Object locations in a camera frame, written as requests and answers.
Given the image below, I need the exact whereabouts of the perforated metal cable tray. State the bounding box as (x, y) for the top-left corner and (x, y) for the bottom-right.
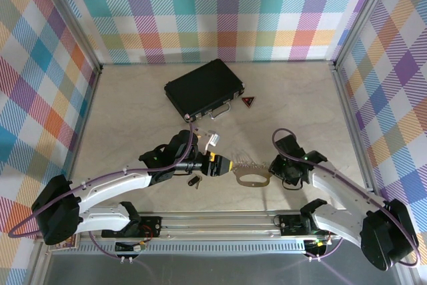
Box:
(78, 240), (308, 256)

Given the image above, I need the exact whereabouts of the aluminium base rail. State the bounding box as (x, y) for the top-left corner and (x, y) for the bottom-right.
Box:
(99, 210), (338, 242)

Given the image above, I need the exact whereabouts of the thin purple base cable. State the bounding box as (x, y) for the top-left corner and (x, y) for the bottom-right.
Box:
(306, 234), (344, 263)
(88, 231), (141, 264)

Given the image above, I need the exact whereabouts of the small patterned card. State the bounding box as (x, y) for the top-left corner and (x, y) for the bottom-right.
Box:
(49, 236), (81, 252)

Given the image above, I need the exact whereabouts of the aluminium table edge rail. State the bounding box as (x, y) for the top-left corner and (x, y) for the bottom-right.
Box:
(328, 63), (378, 194)
(65, 67), (103, 182)

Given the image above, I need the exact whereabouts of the black case with metal handle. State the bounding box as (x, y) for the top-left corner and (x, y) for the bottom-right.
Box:
(163, 58), (246, 122)

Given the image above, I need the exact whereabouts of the aluminium corner post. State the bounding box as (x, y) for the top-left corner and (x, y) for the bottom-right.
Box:
(333, 0), (393, 69)
(33, 0), (103, 74)

